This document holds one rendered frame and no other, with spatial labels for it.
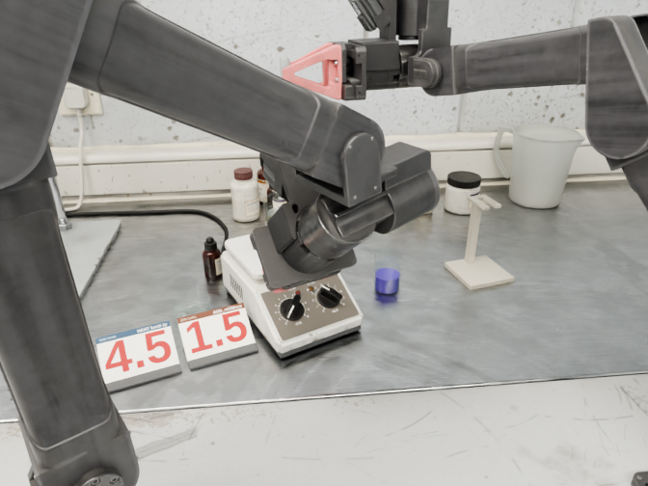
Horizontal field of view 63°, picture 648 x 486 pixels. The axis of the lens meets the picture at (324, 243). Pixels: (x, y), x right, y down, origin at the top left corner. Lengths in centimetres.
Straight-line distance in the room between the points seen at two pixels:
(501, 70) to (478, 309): 35
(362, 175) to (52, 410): 27
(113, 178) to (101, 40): 92
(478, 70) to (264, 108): 35
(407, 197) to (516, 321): 37
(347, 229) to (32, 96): 26
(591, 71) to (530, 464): 38
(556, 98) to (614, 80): 80
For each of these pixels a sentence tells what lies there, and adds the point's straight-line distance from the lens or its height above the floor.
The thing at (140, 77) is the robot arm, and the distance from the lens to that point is 33.
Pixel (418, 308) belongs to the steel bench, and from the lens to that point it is 81.
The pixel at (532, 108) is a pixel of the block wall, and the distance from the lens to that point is 132.
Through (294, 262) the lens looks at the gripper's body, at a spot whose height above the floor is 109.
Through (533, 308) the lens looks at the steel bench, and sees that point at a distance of 85.
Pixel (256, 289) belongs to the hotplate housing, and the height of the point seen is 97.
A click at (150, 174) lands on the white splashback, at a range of 120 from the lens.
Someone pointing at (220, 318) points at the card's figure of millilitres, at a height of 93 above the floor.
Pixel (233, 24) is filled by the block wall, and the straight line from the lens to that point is 116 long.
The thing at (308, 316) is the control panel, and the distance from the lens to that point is 71.
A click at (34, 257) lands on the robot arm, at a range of 35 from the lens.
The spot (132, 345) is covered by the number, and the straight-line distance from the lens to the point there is 72.
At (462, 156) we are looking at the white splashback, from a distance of 124.
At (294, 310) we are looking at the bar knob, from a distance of 69.
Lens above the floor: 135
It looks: 27 degrees down
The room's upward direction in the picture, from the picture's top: straight up
